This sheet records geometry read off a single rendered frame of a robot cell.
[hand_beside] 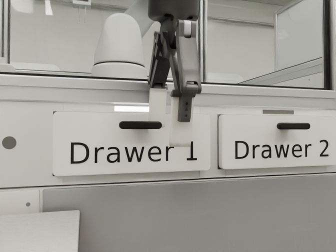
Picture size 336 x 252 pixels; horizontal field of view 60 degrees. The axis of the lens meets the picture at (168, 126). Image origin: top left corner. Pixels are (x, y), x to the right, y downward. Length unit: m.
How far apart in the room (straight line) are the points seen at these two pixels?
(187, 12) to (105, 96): 0.22
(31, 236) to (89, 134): 0.19
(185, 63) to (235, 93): 0.27
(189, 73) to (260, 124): 0.30
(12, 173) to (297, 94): 0.59
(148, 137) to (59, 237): 0.23
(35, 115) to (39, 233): 0.21
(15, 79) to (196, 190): 0.39
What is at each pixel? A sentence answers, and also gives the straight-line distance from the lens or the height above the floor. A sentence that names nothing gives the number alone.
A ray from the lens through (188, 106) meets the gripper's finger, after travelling 0.38.
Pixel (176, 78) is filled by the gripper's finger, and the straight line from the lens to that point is 0.38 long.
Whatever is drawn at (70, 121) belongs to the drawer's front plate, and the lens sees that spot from 0.53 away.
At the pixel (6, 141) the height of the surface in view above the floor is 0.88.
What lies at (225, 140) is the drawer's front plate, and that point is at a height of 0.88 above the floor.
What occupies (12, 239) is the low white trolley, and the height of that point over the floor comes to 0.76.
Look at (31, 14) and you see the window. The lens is 0.61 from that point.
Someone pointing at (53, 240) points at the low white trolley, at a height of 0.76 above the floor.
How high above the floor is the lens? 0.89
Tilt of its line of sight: 1 degrees up
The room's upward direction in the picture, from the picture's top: straight up
